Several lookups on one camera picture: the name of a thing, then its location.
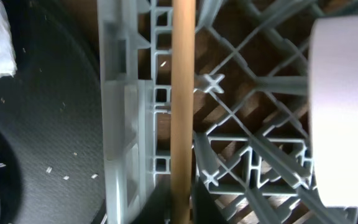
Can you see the black round tray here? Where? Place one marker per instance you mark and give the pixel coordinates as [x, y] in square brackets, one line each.
[51, 147]

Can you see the grey dishwasher rack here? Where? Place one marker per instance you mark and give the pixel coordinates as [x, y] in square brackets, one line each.
[250, 149]

